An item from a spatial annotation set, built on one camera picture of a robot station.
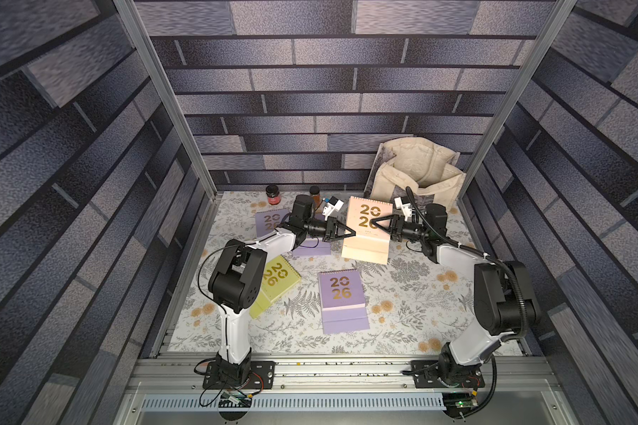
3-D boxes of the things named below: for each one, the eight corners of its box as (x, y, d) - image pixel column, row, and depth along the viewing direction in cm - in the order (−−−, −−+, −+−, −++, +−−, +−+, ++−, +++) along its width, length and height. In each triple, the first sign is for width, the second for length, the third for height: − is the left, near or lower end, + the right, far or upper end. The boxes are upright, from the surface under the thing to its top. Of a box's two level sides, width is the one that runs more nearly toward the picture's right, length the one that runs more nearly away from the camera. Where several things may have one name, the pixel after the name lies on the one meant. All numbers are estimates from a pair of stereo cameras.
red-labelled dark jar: (266, 204, 115) (264, 196, 111) (268, 192, 120) (266, 184, 116) (280, 204, 115) (278, 196, 111) (281, 192, 120) (280, 184, 116)
